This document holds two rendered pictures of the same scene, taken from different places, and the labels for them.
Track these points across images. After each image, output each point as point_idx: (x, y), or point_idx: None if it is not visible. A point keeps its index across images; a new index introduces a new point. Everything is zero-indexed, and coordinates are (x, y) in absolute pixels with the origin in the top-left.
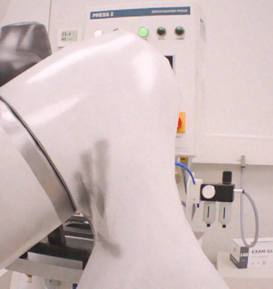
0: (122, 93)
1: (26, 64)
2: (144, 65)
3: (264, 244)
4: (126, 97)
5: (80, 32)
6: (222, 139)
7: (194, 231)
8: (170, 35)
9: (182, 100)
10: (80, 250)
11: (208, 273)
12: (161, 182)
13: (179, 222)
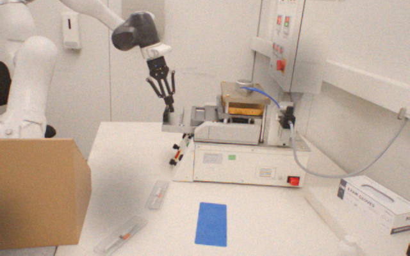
0: (19, 52)
1: (120, 32)
2: (23, 47)
3: (365, 191)
4: (19, 54)
5: None
6: (395, 88)
7: (305, 146)
8: None
9: (287, 50)
10: (163, 112)
11: (16, 95)
12: (18, 72)
13: (18, 82)
